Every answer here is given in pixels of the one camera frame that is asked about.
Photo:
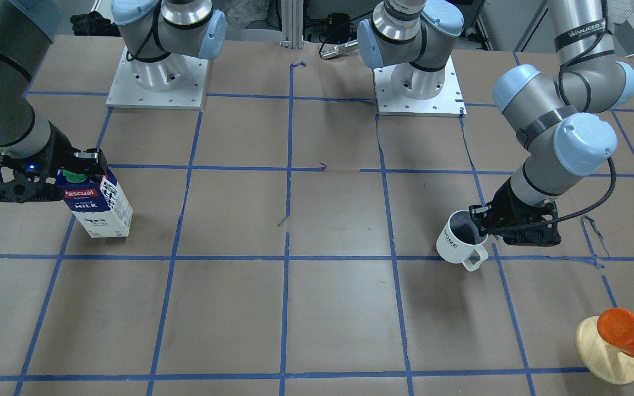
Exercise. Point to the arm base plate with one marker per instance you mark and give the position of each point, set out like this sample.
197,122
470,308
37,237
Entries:
177,82
402,90

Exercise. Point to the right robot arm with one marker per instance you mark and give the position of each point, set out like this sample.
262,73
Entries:
157,35

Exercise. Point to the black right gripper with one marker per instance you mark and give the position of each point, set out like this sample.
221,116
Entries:
63,155

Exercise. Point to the aluminium frame post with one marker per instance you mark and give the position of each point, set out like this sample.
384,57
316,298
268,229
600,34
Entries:
292,23

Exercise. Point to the blue Pascal milk carton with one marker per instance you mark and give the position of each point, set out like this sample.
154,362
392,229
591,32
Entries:
99,203

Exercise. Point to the orange cup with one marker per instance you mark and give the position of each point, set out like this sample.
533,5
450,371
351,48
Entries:
616,327

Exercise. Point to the white HOME mug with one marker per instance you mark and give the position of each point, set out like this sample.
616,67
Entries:
460,242

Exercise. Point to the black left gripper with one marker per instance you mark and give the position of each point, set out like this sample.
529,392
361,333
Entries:
507,201

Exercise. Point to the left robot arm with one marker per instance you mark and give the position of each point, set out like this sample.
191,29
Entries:
555,118

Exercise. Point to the round wooden stand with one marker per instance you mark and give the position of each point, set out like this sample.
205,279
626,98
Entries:
604,360

